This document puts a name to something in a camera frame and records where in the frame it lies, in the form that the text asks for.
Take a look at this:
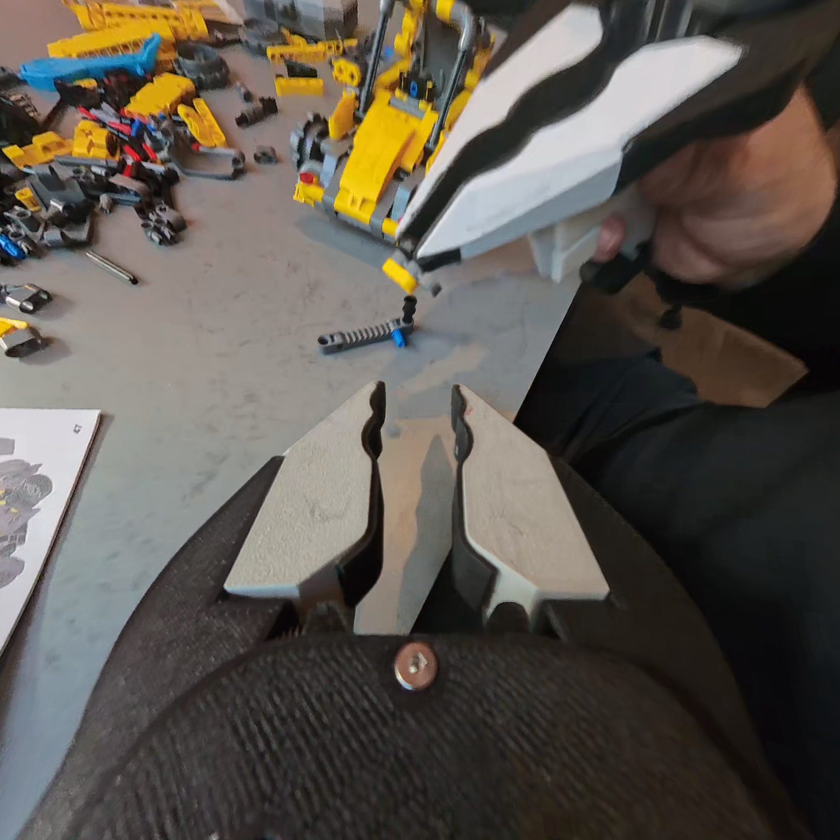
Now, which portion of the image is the small yellow two-hole beam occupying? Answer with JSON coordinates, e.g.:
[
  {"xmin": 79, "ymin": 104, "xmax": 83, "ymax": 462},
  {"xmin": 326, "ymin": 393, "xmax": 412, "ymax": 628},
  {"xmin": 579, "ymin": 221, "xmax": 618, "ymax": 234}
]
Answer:
[{"xmin": 382, "ymin": 257, "xmax": 421, "ymax": 295}]

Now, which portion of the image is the person's right forearm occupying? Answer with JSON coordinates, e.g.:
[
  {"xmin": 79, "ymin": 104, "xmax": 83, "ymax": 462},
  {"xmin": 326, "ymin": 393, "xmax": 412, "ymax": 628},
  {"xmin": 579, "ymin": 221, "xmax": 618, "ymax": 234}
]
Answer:
[{"xmin": 715, "ymin": 59, "xmax": 840, "ymax": 395}]

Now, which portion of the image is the grey battery box piece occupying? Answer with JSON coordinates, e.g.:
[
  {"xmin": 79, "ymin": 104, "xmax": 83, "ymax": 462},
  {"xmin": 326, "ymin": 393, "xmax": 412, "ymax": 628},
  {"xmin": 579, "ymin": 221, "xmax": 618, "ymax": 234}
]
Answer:
[{"xmin": 243, "ymin": 0, "xmax": 358, "ymax": 40}]

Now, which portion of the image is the building instruction booklet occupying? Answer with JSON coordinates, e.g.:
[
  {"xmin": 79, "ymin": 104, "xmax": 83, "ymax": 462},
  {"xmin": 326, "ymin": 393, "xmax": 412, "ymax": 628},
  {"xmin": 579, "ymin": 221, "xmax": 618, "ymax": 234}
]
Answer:
[{"xmin": 0, "ymin": 408, "xmax": 102, "ymax": 657}]

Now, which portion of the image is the grey oval connector piece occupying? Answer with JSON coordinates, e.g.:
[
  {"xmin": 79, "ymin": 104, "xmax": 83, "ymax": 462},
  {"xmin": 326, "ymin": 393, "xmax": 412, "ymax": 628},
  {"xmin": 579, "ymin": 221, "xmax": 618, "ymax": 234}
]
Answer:
[{"xmin": 0, "ymin": 283, "xmax": 53, "ymax": 312}]

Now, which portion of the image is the grey gear rack piece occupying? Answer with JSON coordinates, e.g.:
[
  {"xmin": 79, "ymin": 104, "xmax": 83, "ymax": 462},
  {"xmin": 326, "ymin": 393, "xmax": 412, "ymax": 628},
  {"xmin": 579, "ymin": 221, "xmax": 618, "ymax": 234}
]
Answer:
[{"xmin": 318, "ymin": 318, "xmax": 416, "ymax": 355}]

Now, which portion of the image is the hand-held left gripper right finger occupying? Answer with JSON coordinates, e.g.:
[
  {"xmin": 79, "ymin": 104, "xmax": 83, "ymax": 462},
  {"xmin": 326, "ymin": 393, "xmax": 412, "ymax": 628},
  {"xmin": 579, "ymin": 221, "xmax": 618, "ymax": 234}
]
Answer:
[{"xmin": 451, "ymin": 384, "xmax": 611, "ymax": 632}]

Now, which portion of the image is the person's right hand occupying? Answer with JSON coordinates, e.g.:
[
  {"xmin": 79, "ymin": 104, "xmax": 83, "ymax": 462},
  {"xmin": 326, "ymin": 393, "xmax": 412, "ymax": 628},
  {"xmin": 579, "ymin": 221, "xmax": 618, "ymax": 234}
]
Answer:
[{"xmin": 594, "ymin": 85, "xmax": 828, "ymax": 293}]

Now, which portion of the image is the pile of building pieces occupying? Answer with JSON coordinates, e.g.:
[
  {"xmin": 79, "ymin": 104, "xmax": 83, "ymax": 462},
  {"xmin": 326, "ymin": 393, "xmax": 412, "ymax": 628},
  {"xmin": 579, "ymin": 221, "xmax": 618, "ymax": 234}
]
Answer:
[{"xmin": 0, "ymin": 0, "xmax": 358, "ymax": 263}]

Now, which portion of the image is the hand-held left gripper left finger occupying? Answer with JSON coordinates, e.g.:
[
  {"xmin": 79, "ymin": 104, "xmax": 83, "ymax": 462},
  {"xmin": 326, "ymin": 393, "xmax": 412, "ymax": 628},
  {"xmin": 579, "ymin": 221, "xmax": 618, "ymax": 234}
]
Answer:
[{"xmin": 223, "ymin": 381, "xmax": 387, "ymax": 608}]

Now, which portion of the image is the yellow toy vehicle model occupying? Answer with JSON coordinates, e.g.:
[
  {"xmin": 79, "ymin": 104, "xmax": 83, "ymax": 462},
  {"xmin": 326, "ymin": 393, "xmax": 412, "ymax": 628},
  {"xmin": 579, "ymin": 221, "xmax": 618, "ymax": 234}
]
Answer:
[{"xmin": 290, "ymin": 0, "xmax": 500, "ymax": 247}]

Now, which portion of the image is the yellow grey connector piece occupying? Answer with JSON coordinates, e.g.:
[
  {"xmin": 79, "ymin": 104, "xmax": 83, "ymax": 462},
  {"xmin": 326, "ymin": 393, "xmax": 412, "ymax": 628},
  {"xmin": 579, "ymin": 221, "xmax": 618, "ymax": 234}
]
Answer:
[{"xmin": 0, "ymin": 317, "xmax": 50, "ymax": 358}]

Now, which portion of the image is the black axle rod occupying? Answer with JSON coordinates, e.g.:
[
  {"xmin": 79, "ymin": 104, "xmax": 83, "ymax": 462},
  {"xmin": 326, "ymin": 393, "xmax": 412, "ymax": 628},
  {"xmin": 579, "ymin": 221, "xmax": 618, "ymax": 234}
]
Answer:
[{"xmin": 85, "ymin": 251, "xmax": 139, "ymax": 286}]

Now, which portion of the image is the person's black clothing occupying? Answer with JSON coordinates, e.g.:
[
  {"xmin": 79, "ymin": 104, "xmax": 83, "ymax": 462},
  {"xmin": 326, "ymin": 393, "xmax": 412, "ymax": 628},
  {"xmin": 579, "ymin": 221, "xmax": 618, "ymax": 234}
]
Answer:
[{"xmin": 515, "ymin": 276, "xmax": 840, "ymax": 840}]

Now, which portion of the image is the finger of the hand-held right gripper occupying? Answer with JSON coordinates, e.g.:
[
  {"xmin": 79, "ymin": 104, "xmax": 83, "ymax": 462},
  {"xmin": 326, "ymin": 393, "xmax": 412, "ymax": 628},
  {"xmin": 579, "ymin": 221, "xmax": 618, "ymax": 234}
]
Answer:
[
  {"xmin": 395, "ymin": 3, "xmax": 608, "ymax": 247},
  {"xmin": 413, "ymin": 36, "xmax": 746, "ymax": 271}
]

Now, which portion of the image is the grey desk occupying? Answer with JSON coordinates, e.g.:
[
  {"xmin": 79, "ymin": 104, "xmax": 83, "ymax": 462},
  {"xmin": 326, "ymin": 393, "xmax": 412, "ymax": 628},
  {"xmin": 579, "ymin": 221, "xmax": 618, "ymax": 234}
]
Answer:
[{"xmin": 0, "ymin": 0, "xmax": 581, "ymax": 840}]

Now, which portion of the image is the small black connector assembly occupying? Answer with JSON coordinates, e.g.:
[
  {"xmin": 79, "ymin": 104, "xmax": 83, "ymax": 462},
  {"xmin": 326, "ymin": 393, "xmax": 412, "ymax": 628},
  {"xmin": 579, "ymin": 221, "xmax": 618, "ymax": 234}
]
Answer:
[{"xmin": 397, "ymin": 243, "xmax": 442, "ymax": 298}]

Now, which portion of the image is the blue curved panel piece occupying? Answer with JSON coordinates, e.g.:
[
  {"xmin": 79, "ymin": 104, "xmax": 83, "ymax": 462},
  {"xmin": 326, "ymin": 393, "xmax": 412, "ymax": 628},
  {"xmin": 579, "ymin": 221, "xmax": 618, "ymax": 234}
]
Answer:
[{"xmin": 18, "ymin": 34, "xmax": 161, "ymax": 93}]

